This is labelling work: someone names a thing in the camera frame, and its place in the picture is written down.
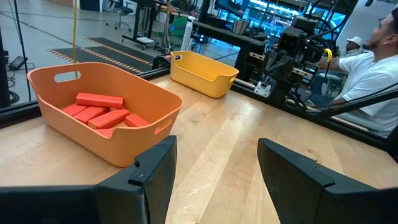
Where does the orange plastic bin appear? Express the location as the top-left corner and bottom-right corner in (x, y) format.
(27, 61), (184, 168)

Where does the black wheeled stand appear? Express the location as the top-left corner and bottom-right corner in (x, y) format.
(121, 0), (165, 51)

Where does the person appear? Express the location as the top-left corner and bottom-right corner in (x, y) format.
(338, 35), (365, 60)
(309, 6), (398, 139)

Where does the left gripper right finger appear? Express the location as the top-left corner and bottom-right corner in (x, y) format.
(257, 138), (336, 224)

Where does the silver arm base bracket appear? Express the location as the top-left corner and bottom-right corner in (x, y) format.
(253, 80), (272, 99)

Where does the yellow plastic bin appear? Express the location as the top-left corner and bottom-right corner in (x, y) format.
(170, 50), (240, 99)

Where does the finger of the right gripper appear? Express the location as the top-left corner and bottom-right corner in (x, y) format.
(267, 55), (295, 83)

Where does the black folding partition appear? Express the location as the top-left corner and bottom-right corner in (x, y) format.
(0, 24), (12, 108)

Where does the black power adapter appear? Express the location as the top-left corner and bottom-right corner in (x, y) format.
(8, 55), (29, 71)

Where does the black side table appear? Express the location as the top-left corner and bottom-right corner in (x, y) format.
(192, 20), (272, 82)

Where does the metal cup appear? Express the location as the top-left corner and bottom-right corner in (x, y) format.
(232, 18), (251, 35)

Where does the red wooden block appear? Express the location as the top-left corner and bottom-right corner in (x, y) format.
(75, 92), (124, 110)
(88, 108), (131, 130)
(73, 106), (110, 124)
(61, 103), (90, 117)
(124, 113), (150, 128)

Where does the black mat with striped edges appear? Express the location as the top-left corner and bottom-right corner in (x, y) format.
(46, 36), (158, 75)

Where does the coiled black cable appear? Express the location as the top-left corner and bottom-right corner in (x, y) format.
(5, 70), (22, 106)

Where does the office chair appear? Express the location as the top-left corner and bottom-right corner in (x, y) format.
(104, 1), (135, 32)

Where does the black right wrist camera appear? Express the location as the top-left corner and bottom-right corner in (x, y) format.
(277, 26), (305, 53)

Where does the computer monitor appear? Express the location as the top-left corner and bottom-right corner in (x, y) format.
(214, 0), (251, 19)

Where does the white ribbed tower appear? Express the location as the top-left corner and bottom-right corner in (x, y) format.
(180, 16), (196, 52)

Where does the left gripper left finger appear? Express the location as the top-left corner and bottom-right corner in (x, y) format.
(96, 136), (178, 224)

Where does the green box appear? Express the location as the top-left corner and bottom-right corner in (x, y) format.
(169, 15), (187, 39)

